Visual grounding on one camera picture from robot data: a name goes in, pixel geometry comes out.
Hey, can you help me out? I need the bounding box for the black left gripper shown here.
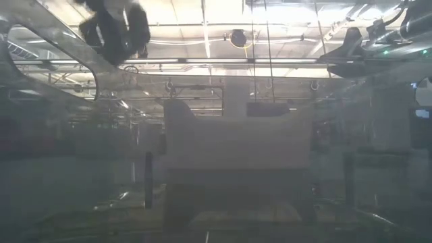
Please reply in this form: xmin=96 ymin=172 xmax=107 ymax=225
xmin=74 ymin=0 xmax=152 ymax=65

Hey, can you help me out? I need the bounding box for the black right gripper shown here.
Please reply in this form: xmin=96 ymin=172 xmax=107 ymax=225
xmin=318 ymin=12 xmax=411 ymax=78

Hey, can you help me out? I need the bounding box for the thin black hanging cable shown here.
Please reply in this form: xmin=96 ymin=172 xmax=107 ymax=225
xmin=263 ymin=0 xmax=276 ymax=103
xmin=250 ymin=0 xmax=257 ymax=102

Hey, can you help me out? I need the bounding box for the black round ceiling fixture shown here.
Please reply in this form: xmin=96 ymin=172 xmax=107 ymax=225
xmin=229 ymin=28 xmax=248 ymax=48

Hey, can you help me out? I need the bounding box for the long horizontal light bar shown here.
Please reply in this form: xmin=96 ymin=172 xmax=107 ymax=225
xmin=13 ymin=57 xmax=338 ymax=65

